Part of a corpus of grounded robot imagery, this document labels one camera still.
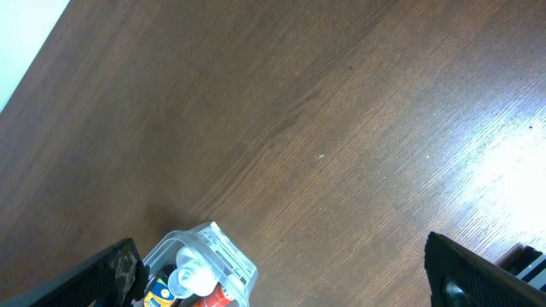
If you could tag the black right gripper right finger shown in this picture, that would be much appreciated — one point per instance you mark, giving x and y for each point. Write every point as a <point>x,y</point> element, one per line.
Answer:
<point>460,277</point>

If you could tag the clear plastic container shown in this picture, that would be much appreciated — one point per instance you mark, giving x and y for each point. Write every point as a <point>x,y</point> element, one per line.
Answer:
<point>234,270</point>

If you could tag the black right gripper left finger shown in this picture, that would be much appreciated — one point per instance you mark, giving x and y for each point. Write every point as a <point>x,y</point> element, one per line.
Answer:
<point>114,277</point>

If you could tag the orange tablet tube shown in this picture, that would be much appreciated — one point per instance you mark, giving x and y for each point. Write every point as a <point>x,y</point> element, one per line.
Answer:
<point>219,297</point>

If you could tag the white spray bottle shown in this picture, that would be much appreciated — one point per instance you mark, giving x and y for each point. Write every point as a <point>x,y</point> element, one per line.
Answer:
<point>192,275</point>

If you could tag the striped object at edge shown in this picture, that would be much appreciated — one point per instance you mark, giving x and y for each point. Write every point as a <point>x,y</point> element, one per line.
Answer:
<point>526,264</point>

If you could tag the dark bottle white cap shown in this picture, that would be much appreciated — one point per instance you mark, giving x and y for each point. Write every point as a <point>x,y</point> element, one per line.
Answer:
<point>159,294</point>

